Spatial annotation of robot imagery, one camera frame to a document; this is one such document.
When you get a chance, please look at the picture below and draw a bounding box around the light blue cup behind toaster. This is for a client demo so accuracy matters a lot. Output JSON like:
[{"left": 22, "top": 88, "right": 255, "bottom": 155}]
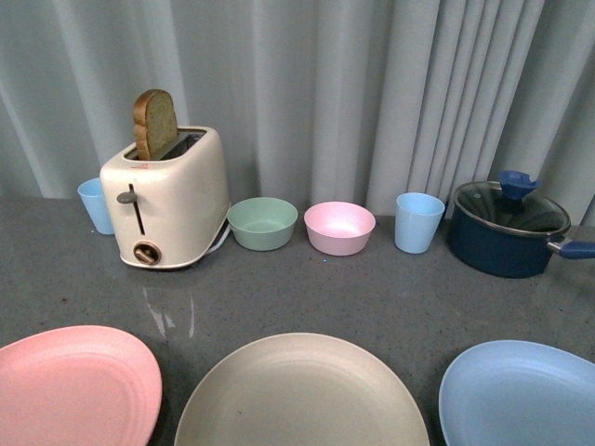
[{"left": 77, "top": 177, "right": 114, "bottom": 235}]

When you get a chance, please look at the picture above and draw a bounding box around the grey pleated curtain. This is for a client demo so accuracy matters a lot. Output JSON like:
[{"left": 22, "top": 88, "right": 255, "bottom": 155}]
[{"left": 1, "top": 1, "right": 594, "bottom": 226}]

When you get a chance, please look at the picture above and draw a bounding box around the light blue plastic plate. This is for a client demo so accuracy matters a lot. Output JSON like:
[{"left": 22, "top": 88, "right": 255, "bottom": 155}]
[{"left": 439, "top": 340, "right": 594, "bottom": 445}]

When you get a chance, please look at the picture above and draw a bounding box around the pink plastic bowl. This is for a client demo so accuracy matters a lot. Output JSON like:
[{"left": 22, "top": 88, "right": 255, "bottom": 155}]
[{"left": 304, "top": 202, "right": 376, "bottom": 256}]

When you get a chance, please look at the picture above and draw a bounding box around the green plastic bowl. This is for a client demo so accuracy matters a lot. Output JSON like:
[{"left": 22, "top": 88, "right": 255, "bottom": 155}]
[{"left": 228, "top": 197, "right": 298, "bottom": 252}]

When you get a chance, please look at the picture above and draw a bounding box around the cream white toaster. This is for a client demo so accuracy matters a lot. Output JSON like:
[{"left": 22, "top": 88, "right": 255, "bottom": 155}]
[{"left": 99, "top": 126, "right": 231, "bottom": 269}]

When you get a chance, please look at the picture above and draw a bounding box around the beige plastic plate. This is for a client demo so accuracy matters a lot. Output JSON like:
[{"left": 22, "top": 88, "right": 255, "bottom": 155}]
[{"left": 175, "top": 334, "right": 430, "bottom": 445}]

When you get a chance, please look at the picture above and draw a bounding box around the brown bread slice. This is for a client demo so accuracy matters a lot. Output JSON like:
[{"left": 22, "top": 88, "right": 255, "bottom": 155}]
[{"left": 133, "top": 89, "right": 178, "bottom": 161}]

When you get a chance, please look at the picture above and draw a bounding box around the white toaster power cable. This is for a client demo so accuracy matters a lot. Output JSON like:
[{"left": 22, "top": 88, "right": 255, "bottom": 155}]
[{"left": 204, "top": 217, "right": 232, "bottom": 255}]

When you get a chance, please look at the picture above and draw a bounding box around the pink plastic plate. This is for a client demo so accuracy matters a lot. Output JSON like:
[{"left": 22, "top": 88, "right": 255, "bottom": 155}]
[{"left": 1, "top": 325, "right": 162, "bottom": 445}]

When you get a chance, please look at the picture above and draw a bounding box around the glass pot lid blue knob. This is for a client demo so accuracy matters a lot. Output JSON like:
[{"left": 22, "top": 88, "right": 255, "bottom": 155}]
[{"left": 455, "top": 170, "right": 571, "bottom": 235}]

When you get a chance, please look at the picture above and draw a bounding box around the light blue cup near pot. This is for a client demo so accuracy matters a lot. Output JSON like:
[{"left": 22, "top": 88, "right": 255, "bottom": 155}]
[{"left": 394, "top": 192, "right": 445, "bottom": 255}]

